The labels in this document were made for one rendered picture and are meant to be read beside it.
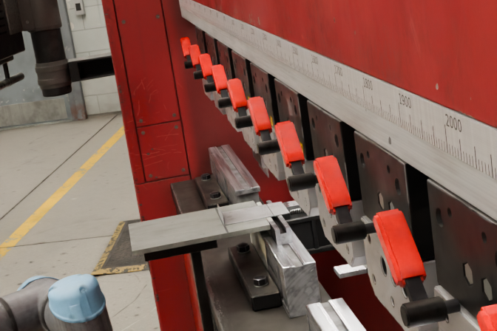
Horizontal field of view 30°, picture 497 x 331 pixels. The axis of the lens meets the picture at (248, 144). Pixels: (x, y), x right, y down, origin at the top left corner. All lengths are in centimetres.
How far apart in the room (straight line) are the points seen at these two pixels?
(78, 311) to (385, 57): 72
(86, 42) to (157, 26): 662
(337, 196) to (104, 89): 841
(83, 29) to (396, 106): 851
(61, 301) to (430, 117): 78
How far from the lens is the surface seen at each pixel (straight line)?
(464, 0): 59
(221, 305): 176
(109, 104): 927
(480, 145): 60
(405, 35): 71
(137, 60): 262
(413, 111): 72
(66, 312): 135
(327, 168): 90
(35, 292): 144
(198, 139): 267
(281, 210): 183
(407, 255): 70
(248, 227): 176
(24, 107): 948
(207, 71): 185
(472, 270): 66
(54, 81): 317
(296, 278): 163
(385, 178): 82
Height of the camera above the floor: 154
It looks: 13 degrees down
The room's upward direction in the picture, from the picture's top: 9 degrees counter-clockwise
